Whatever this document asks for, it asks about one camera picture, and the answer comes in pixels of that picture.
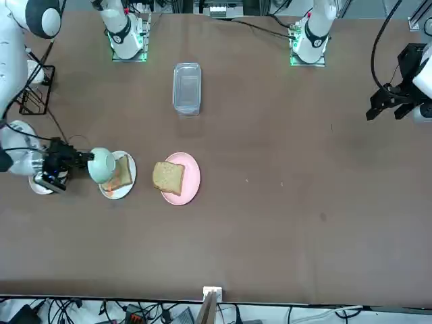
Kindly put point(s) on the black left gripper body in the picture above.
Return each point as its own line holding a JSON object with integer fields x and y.
{"x": 410, "y": 64}

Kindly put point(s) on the aluminium frame profile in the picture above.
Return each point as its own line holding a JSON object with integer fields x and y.
{"x": 416, "y": 17}

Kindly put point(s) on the white round plate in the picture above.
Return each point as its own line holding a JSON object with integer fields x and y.
{"x": 123, "y": 193}

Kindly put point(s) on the pale green bowl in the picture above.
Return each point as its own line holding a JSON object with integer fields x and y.
{"x": 99, "y": 168}

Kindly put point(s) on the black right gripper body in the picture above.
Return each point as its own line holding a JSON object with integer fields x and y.
{"x": 55, "y": 158}

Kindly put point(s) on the pink round plate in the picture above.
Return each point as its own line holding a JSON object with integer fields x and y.
{"x": 192, "y": 175}

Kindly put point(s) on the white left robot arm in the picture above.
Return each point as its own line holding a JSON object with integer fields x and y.
{"x": 317, "y": 27}

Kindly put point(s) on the red and black device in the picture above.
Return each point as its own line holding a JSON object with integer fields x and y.
{"x": 135, "y": 315}

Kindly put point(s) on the white ceramic cup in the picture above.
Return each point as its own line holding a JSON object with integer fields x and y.
{"x": 33, "y": 69}

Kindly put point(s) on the clear plastic food container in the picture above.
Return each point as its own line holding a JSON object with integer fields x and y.
{"x": 187, "y": 87}

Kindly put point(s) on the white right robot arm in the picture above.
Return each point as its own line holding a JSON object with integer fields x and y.
{"x": 10, "y": 50}

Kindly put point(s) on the brown-crust bread slice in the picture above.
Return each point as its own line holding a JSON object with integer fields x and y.
{"x": 123, "y": 172}
{"x": 168, "y": 177}

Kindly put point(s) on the aluminium camera post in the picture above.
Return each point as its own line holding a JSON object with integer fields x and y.
{"x": 211, "y": 307}

